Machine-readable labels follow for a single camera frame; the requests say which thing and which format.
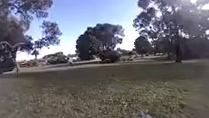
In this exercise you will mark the small round tree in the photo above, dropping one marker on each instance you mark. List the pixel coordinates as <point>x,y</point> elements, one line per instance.
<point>142,45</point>

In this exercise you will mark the large dark round tree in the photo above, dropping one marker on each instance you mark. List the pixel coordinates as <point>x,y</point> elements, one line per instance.
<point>98,38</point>

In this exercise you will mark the red car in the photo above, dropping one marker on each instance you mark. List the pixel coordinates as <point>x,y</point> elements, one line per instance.
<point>27,63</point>

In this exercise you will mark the dark vehicle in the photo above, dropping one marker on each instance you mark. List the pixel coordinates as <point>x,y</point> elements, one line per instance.
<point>57,59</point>

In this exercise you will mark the tall tree with thin crown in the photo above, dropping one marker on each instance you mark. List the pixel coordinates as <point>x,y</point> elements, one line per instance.
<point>177,29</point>

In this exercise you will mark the dark round bush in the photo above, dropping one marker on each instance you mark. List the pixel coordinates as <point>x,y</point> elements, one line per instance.
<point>110,56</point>

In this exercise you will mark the pale road strip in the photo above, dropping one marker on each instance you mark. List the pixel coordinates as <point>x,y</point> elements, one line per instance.
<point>92,65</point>

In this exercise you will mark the dark hedge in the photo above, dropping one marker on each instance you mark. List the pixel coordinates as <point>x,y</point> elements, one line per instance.
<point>2,66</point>

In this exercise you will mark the green grass field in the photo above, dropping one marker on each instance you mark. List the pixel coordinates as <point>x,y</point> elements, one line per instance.
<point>103,95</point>

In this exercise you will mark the tall tree with bent branch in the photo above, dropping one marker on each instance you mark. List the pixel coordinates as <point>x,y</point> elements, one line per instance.
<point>8,30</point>

